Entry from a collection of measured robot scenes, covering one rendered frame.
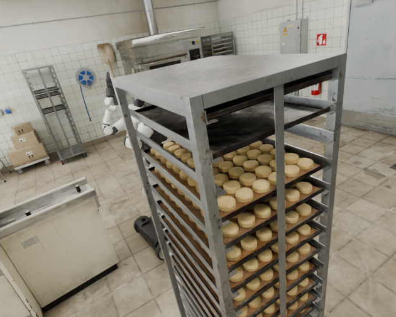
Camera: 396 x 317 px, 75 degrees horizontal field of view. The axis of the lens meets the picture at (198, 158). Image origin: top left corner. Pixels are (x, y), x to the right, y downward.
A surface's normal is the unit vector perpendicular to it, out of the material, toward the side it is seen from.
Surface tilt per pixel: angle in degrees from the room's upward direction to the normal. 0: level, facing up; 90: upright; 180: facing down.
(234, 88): 90
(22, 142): 91
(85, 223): 90
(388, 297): 0
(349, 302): 0
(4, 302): 90
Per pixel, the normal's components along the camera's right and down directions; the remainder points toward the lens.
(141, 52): 0.51, 0.30
